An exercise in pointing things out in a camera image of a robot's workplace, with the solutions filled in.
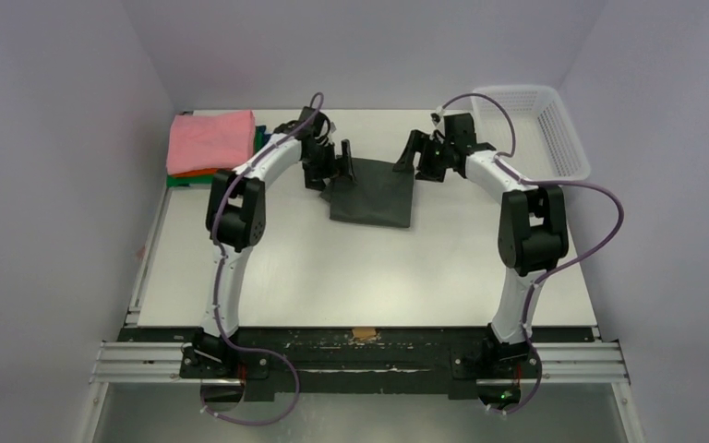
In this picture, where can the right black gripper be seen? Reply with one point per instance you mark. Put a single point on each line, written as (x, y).
(427, 159)

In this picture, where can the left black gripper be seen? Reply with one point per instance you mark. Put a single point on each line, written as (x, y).
(314, 180)

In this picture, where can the dark grey t shirt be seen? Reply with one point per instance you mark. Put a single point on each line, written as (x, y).
(377, 196)

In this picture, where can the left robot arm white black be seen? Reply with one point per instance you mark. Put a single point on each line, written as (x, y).
(236, 218)

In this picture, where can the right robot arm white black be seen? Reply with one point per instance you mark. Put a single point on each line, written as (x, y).
(532, 233)

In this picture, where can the green folded t shirt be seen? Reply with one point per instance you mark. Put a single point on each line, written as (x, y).
(259, 141)

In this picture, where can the pink folded t shirt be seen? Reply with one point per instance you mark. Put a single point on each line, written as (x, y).
(203, 142)

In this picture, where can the white plastic basket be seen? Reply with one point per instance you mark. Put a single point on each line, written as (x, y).
(547, 144)

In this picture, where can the orange folded t shirt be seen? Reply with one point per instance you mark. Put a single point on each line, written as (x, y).
(195, 173)

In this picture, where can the brown tape piece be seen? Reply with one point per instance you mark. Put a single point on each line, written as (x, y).
(362, 334)

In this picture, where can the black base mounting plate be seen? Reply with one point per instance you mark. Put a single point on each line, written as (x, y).
(401, 361)

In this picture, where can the aluminium rail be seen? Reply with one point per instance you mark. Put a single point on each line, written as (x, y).
(161, 362)

